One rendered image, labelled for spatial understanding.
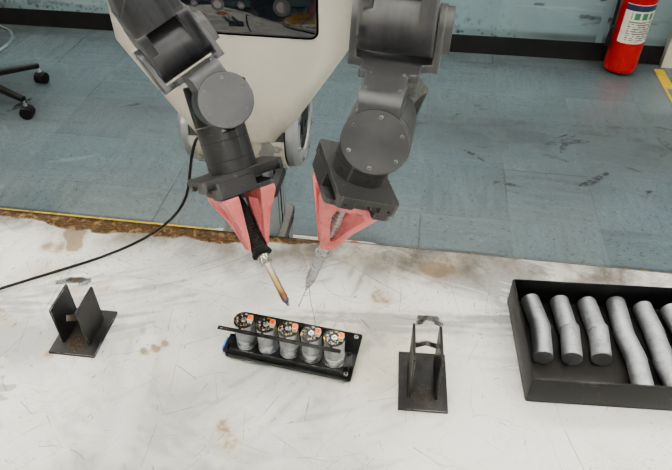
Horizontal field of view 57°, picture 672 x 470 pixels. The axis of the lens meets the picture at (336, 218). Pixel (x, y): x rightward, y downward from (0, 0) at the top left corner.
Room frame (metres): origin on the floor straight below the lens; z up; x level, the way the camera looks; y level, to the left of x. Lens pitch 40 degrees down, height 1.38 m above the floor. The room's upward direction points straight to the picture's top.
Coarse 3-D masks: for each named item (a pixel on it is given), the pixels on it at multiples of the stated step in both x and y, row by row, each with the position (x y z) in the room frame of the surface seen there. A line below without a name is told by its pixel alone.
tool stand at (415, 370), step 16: (432, 320) 0.47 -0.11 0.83; (400, 352) 0.49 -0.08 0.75; (400, 368) 0.46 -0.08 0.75; (416, 368) 0.46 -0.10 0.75; (432, 368) 0.46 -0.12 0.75; (400, 384) 0.44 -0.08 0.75; (416, 384) 0.44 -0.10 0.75; (432, 384) 0.44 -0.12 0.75; (400, 400) 0.42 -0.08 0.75; (416, 400) 0.42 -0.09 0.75; (432, 400) 0.42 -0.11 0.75
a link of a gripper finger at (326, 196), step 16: (320, 160) 0.52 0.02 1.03; (320, 176) 0.50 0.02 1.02; (320, 192) 0.49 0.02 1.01; (320, 208) 0.48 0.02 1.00; (336, 208) 0.47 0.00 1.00; (320, 224) 0.48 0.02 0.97; (352, 224) 0.49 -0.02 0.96; (368, 224) 0.48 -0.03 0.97; (320, 240) 0.49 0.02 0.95; (336, 240) 0.49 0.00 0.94
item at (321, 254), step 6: (336, 216) 0.50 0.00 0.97; (342, 216) 0.50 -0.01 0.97; (336, 222) 0.49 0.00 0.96; (330, 228) 0.49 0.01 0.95; (336, 228) 0.49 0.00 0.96; (330, 234) 0.49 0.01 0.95; (318, 246) 0.50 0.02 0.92; (318, 252) 0.49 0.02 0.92; (324, 252) 0.49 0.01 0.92; (318, 258) 0.49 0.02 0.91; (324, 258) 0.49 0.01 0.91; (312, 264) 0.49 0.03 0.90; (318, 264) 0.49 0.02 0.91; (312, 270) 0.49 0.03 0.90; (318, 270) 0.49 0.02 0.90; (306, 276) 0.49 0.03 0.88; (312, 276) 0.49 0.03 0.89; (312, 282) 0.49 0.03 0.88
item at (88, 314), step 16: (64, 288) 0.54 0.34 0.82; (64, 304) 0.53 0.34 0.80; (80, 304) 0.51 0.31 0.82; (96, 304) 0.54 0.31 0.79; (64, 320) 0.52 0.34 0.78; (80, 320) 0.50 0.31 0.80; (96, 320) 0.53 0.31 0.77; (112, 320) 0.54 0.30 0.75; (64, 336) 0.51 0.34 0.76; (80, 336) 0.51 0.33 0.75; (96, 336) 0.51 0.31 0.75; (64, 352) 0.49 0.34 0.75; (80, 352) 0.49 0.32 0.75; (96, 352) 0.49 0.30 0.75
